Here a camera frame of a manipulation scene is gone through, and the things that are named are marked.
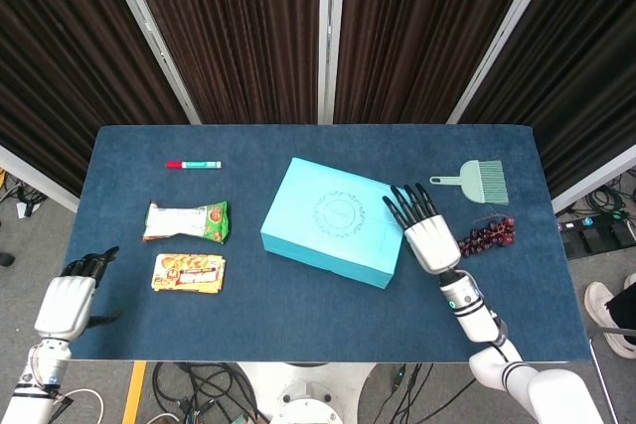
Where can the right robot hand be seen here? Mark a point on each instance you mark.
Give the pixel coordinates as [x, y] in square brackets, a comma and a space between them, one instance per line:
[432, 242]

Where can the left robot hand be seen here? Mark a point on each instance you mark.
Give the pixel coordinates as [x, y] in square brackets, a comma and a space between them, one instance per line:
[64, 305]

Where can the light blue shoe box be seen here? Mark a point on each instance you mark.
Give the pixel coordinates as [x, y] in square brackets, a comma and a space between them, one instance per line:
[323, 225]

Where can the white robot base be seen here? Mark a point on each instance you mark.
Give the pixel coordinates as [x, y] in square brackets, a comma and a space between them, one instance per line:
[308, 394]

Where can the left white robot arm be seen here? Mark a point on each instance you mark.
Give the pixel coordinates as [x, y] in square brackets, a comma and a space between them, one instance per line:
[30, 394]

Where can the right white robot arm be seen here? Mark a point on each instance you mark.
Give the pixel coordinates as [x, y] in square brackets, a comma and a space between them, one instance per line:
[472, 315]

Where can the dark red grape bunch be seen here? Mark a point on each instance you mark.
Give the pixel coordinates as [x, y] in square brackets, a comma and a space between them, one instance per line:
[487, 238]

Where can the mint green hand brush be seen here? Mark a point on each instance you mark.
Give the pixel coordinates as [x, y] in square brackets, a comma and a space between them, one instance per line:
[482, 183]

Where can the yellow snack packet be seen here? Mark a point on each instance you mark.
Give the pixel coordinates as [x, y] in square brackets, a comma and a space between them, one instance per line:
[189, 272]

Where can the green and white snack packet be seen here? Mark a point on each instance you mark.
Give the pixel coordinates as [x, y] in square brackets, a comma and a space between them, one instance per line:
[179, 223]

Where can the white sneaker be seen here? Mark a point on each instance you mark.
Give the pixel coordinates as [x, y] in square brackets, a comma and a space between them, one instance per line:
[598, 302]
[631, 281]

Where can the red capped marker pen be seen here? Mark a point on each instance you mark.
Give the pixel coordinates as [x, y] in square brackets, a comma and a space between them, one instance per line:
[199, 165]

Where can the black trouser leg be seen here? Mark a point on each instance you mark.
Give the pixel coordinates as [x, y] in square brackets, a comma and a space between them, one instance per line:
[623, 310]

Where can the brown curtain partition panel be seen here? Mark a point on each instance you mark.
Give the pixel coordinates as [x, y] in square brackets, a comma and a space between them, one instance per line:
[422, 37]
[59, 46]
[238, 37]
[586, 71]

